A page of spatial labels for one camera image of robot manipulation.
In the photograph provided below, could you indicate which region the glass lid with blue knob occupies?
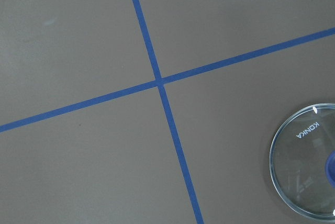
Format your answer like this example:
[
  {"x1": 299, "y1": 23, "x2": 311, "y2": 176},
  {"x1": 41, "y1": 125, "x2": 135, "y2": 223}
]
[{"x1": 269, "y1": 103, "x2": 334, "y2": 223}]

